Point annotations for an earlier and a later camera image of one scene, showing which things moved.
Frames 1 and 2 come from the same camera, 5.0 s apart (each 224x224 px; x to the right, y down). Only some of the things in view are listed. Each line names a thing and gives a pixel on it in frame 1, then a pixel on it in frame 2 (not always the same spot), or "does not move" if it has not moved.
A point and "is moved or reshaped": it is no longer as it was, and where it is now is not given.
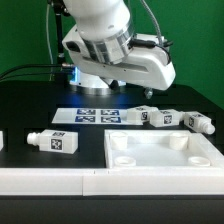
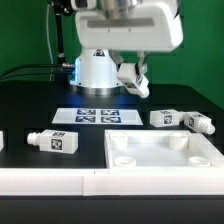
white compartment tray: x=159 y=148 does not move
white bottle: x=139 y=114 is moved or reshaped
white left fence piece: x=1 y=140 does not move
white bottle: x=165 y=117 does not move
